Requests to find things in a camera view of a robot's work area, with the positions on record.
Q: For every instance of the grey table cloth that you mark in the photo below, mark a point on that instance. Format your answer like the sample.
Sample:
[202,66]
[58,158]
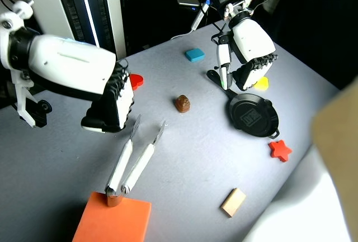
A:
[195,155]

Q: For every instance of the wooden rectangular block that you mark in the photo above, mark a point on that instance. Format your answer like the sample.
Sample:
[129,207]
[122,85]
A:
[233,203]

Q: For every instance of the yellow heart block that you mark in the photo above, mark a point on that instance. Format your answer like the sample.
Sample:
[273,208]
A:
[263,83]

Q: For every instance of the orange box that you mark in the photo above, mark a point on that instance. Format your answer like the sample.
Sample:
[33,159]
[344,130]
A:
[112,222]

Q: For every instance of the silver flat device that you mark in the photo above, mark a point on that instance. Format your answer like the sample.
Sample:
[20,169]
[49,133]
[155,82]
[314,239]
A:
[187,1]

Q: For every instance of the white and black column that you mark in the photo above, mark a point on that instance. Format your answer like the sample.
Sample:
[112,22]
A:
[50,7]

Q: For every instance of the tan cardboard piece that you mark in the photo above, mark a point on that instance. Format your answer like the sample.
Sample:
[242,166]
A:
[341,130]

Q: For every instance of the red star block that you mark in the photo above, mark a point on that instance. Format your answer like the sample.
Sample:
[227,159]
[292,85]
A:
[279,151]

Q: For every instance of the red heart block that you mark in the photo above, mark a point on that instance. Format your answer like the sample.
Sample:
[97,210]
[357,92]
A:
[137,81]

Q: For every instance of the white sheet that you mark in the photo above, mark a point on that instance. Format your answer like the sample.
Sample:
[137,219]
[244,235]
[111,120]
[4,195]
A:
[302,203]

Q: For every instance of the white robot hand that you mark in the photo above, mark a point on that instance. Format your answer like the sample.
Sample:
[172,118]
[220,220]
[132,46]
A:
[251,40]
[70,60]

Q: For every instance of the blue block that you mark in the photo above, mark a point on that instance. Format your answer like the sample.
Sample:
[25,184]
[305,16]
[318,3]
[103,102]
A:
[195,54]

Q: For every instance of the black frying pan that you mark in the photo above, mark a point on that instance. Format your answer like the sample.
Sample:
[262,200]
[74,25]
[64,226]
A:
[251,116]

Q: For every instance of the brown piece of meat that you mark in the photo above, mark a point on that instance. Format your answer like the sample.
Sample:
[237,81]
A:
[183,104]

